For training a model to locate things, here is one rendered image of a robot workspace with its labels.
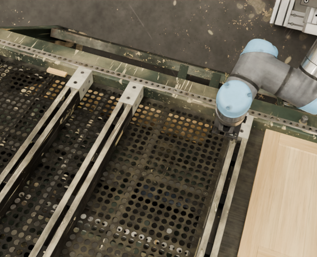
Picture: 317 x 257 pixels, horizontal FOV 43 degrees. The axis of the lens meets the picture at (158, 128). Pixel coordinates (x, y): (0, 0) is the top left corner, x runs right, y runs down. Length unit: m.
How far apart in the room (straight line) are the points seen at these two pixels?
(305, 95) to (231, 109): 0.17
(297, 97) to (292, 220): 0.62
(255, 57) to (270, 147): 0.73
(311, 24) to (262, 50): 0.60
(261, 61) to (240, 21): 1.58
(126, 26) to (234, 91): 1.82
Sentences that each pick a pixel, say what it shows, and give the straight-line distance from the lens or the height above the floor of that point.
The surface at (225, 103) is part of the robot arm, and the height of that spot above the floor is 1.65.
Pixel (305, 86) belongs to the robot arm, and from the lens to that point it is 0.94.
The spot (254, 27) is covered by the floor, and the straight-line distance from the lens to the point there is 2.50.
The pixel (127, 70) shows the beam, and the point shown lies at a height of 0.84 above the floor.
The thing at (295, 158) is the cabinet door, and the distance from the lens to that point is 1.62.
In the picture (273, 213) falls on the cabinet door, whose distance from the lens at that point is 1.45.
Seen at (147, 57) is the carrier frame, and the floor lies 0.18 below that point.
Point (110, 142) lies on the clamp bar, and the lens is 1.47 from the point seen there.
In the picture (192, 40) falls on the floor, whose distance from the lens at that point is 2.54.
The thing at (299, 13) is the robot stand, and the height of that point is 0.23.
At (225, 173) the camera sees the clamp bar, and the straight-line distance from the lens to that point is 1.42.
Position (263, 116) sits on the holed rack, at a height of 0.89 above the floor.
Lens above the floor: 2.50
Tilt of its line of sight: 69 degrees down
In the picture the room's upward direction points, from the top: 136 degrees counter-clockwise
